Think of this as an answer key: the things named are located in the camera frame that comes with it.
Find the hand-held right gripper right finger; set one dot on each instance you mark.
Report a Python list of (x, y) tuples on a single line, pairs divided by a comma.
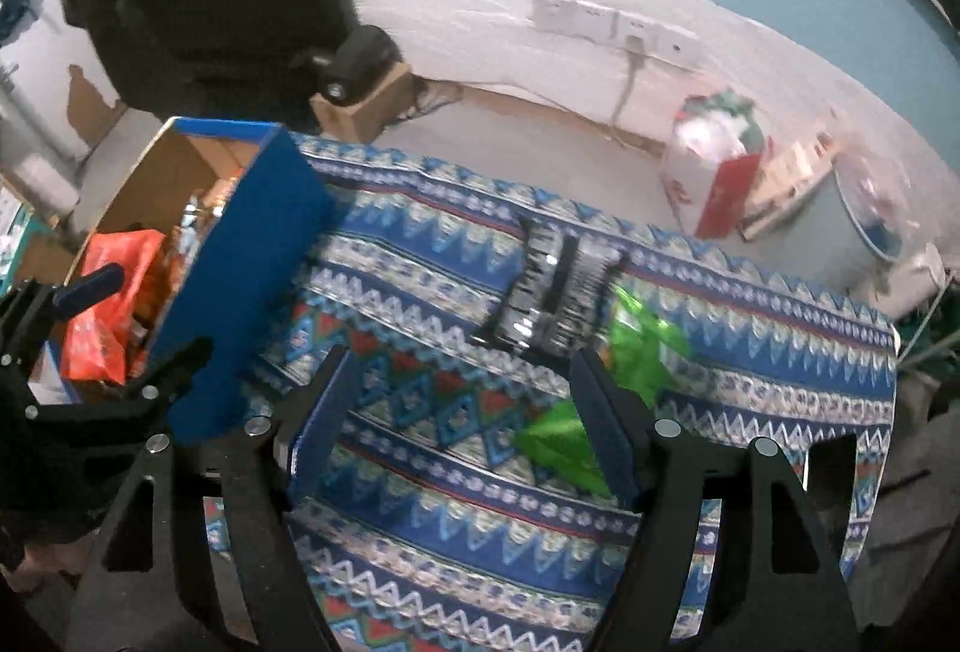
[(604, 427)]

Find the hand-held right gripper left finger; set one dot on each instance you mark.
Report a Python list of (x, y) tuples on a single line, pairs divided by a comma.
[(322, 427)]

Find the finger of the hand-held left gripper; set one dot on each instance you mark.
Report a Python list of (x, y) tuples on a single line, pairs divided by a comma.
[(90, 293), (176, 374)]

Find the red orange snack packet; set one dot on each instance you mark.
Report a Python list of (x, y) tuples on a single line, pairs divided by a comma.
[(105, 329)]

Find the green snack packet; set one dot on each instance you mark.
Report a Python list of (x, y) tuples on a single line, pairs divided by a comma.
[(649, 344)]

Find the blue cardboard box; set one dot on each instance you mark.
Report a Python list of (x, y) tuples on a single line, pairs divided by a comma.
[(247, 269)]

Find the black silver snack packet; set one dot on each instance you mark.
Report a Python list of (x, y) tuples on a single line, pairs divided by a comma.
[(555, 292)]

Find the gold snack packet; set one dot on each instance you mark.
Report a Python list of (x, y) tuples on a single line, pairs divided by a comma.
[(206, 213)]

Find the patterned zigzag cloth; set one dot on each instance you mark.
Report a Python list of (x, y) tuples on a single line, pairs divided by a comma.
[(465, 532)]

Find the red and white carton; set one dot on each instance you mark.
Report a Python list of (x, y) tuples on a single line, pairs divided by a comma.
[(705, 179)]

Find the cardboard packaging sheet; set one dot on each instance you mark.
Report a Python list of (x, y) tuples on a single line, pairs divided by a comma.
[(795, 179)]

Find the grey round bucket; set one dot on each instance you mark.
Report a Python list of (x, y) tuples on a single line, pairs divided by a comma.
[(855, 232)]

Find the small brown cardboard box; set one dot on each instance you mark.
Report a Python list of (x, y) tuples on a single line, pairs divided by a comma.
[(375, 108)]

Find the black device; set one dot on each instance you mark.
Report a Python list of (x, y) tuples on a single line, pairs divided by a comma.
[(360, 59)]

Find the grey power plug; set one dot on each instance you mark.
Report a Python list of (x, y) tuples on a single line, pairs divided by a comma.
[(635, 53)]

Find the white wall socket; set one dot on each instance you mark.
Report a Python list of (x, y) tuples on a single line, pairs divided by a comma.
[(555, 14), (639, 27), (598, 21), (681, 48)]

